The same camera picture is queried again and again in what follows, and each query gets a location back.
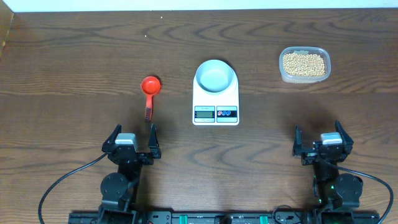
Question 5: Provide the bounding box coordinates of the soybeans pile in container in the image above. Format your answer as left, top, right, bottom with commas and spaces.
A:
282, 53, 326, 77

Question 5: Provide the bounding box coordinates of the grey round bowl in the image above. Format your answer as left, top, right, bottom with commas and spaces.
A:
195, 60, 234, 93

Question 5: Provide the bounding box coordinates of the white digital kitchen scale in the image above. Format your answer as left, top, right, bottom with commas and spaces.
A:
192, 68, 239, 126

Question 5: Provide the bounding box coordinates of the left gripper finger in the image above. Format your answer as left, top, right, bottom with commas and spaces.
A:
148, 124, 159, 153
104, 124, 122, 146

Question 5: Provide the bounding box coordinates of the clear plastic soybean container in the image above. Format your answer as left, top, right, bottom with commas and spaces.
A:
279, 47, 331, 84

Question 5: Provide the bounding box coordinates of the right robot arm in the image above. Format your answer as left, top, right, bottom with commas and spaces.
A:
292, 121, 363, 223

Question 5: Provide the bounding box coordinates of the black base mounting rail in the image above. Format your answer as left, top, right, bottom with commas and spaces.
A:
68, 210, 379, 224

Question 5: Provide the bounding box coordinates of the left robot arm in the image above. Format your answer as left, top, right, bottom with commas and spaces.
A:
96, 124, 162, 224

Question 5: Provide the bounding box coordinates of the red plastic measuring scoop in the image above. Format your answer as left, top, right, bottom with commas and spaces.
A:
141, 76, 161, 123

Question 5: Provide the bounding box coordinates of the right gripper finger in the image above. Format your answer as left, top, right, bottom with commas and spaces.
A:
335, 120, 353, 145
294, 125, 302, 152

